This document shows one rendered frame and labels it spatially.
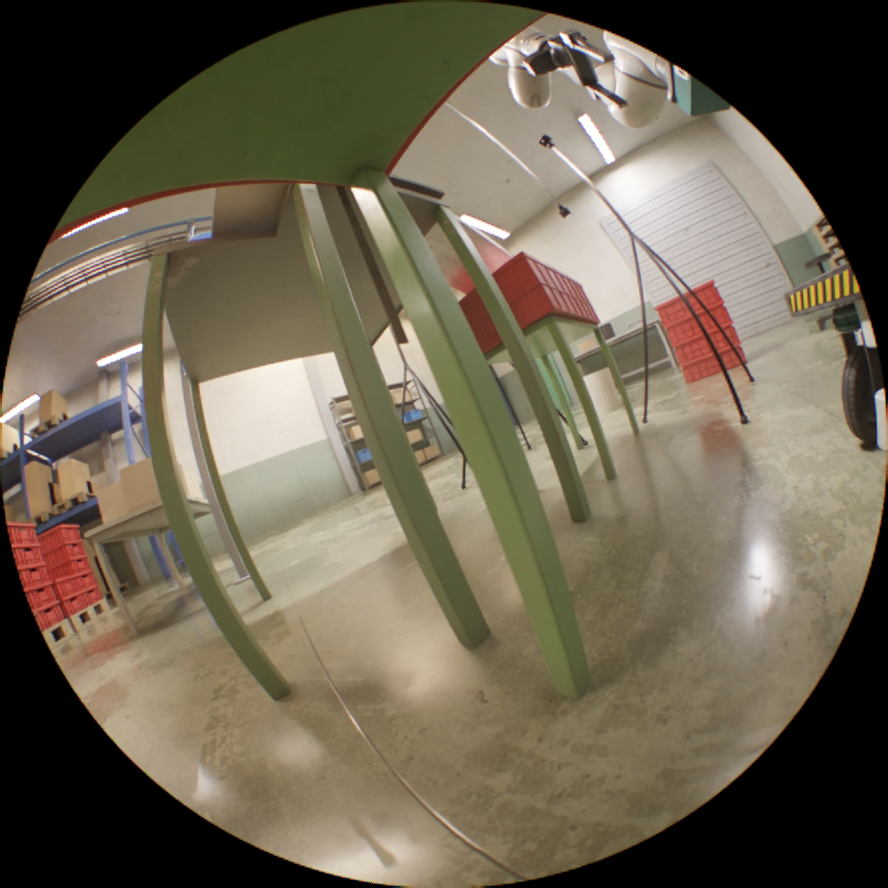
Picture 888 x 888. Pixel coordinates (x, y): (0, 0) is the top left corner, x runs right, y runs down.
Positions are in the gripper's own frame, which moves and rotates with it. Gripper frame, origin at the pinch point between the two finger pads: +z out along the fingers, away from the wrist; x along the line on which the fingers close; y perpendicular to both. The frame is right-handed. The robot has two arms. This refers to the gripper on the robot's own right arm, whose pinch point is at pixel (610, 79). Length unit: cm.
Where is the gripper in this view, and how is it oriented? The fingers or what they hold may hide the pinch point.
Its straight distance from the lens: 72.3
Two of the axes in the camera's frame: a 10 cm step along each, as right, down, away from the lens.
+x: 6.0, -2.5, 7.6
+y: 7.1, -2.8, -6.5
